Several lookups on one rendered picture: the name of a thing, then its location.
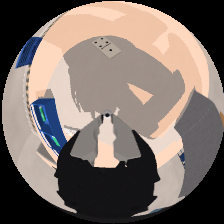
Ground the grey domino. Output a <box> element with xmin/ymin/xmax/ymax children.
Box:
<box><xmin>91</xmin><ymin>36</ymin><xmax>121</xmax><ymax>60</ymax></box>

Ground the white domino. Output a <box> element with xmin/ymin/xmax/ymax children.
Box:
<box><xmin>64</xmin><ymin>127</ymin><xmax>78</xmax><ymax>136</ymax></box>

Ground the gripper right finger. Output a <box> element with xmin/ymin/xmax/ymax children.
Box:
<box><xmin>111</xmin><ymin>114</ymin><xmax>160</xmax><ymax>183</ymax></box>

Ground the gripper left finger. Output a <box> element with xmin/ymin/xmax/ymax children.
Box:
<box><xmin>54</xmin><ymin>114</ymin><xmax>104</xmax><ymax>178</ymax></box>

